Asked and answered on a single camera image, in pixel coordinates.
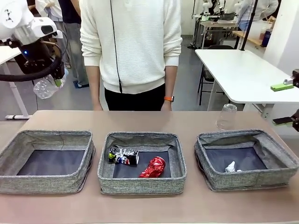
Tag person's black trousers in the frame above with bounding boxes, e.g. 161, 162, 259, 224
104, 83, 167, 112

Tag crushed black drink can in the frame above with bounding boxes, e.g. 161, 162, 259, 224
108, 147, 140, 166

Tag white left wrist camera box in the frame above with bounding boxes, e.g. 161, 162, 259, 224
30, 17, 64, 40

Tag large white table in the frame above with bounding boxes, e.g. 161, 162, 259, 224
195, 48, 299, 104

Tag bystander in grey trousers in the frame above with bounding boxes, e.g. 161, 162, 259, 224
58, 0, 90, 88

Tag black stand pole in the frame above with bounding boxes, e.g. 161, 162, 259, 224
240, 0, 259, 51

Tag clear plastic storage tub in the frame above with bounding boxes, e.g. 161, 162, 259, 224
250, 21, 274, 44

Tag person's right forearm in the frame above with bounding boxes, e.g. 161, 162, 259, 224
85, 65, 101, 105

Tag bystander in pale shirt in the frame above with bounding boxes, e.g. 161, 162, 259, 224
235, 0, 280, 31

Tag thin black cord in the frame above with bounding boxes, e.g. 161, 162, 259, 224
109, 0, 122, 93

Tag black left arm hose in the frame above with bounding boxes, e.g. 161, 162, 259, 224
0, 29, 70, 82

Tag grey fabric basket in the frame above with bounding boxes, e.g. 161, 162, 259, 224
194, 129, 299, 192
0, 129, 96, 194
97, 131, 187, 195

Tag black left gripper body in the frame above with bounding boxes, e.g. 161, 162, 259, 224
13, 39, 57, 80

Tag dark blue bottle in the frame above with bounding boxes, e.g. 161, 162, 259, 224
261, 26, 273, 48

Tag white tissue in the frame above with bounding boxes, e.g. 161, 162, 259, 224
224, 161, 242, 173

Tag wooden workbench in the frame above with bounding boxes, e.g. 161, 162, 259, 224
199, 20, 239, 49

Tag person's white knit sweater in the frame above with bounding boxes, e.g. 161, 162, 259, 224
79, 0, 183, 94

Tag crushed red drink can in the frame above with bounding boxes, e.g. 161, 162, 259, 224
138, 156, 167, 178

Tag clear pink-label plastic bottle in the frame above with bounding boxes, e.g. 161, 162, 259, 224
33, 74, 68, 100

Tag clear plastic cup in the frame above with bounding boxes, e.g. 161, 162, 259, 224
215, 103, 238, 131

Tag person's left hand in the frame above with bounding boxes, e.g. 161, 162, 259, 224
160, 101, 173, 112

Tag bystander in light blue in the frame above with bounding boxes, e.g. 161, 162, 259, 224
35, 0, 64, 23

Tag person's left forearm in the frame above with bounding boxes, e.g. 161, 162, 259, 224
164, 65, 179, 98

